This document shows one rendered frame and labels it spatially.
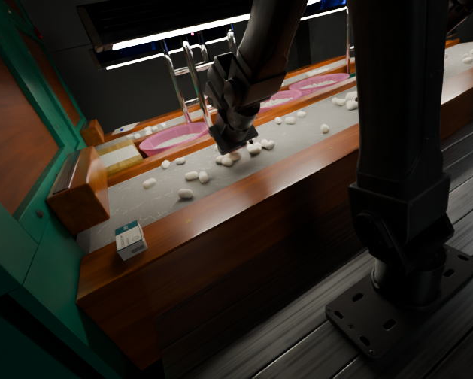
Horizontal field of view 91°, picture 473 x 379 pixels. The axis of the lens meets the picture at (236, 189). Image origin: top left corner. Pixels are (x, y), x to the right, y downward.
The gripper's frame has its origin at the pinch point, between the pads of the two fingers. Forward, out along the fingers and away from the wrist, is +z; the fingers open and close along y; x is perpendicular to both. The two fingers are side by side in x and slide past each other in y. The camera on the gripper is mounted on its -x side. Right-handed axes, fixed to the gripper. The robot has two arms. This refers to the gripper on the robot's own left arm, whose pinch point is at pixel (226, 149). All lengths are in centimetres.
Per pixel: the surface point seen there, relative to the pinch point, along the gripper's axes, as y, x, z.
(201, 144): 2.2, -8.5, 11.4
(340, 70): -98, -28, 36
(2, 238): 35.8, 9.3, -29.4
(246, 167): 0.6, 8.1, -6.1
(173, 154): 11.3, -8.9, 11.2
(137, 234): 26.5, 13.0, -19.2
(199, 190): 13.0, 8.3, -6.5
